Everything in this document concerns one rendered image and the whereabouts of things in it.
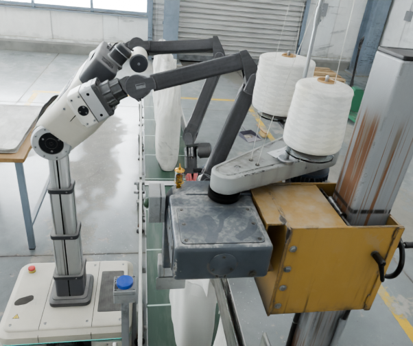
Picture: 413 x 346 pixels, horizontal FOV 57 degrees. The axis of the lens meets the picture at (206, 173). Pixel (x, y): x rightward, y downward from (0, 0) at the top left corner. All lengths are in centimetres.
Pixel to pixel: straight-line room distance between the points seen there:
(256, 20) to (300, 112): 791
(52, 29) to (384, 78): 805
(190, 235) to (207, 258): 7
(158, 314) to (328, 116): 140
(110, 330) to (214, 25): 727
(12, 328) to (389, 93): 192
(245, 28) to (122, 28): 260
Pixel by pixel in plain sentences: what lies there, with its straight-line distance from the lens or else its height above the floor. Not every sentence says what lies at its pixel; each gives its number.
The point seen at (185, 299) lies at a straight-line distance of 157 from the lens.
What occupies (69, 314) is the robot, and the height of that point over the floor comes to 26.
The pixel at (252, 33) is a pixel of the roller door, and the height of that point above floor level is 68.
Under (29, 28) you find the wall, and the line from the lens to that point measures 882.
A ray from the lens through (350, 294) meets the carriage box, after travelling 124.
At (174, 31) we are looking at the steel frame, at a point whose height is 67.
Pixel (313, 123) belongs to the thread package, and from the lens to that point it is 89.
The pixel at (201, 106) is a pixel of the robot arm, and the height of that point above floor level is 133.
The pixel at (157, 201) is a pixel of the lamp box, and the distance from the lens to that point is 105.
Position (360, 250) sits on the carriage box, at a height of 126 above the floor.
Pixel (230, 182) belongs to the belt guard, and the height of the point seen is 140.
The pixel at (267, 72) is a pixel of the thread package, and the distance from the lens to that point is 111.
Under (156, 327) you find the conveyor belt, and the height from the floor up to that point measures 38.
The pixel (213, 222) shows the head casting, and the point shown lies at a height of 134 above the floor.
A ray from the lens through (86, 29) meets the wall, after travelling 861.
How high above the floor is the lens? 189
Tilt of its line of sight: 29 degrees down
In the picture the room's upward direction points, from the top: 6 degrees clockwise
